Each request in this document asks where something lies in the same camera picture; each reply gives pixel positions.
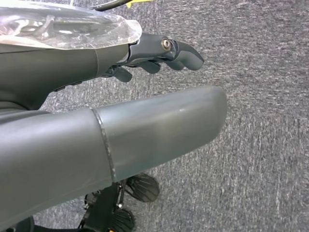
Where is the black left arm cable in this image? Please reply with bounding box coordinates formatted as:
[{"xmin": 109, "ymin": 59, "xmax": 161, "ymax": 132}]
[{"xmin": 89, "ymin": 0, "xmax": 133, "ymax": 12}]

